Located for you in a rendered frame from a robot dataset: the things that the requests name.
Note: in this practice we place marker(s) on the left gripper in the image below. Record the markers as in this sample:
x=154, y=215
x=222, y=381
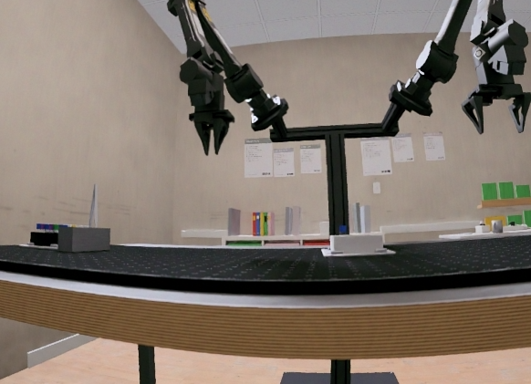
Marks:
x=488, y=92

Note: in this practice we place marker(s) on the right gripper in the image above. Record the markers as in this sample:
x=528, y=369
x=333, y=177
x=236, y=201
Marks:
x=201, y=120

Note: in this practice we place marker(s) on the white rectangular tube rack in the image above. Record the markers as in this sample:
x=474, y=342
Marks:
x=356, y=244

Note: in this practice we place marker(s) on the metal forceps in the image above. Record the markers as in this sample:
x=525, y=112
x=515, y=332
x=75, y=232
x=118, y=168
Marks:
x=94, y=207

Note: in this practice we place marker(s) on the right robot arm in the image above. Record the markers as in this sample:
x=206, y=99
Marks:
x=241, y=85

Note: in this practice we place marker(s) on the black vial rack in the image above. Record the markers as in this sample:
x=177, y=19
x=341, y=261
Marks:
x=43, y=239

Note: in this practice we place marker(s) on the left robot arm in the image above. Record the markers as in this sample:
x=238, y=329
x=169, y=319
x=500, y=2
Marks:
x=508, y=60

